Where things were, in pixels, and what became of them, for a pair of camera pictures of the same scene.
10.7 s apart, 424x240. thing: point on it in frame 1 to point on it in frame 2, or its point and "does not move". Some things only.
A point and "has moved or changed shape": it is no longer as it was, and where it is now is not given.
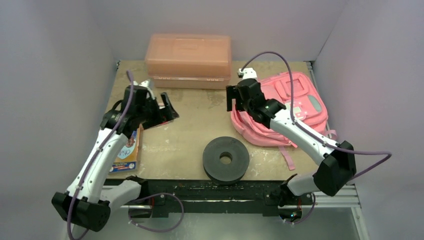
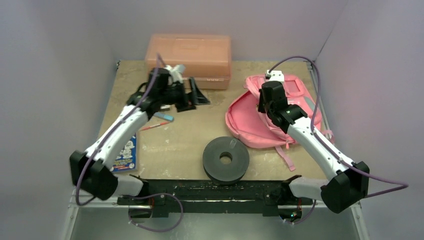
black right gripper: x=234 y=98 to x=265 y=108
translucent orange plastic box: x=189 y=61 does not move
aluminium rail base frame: x=229 y=209 does not move
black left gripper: x=159 y=117 to x=187 y=104
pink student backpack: x=300 y=96 has moved or changed shape
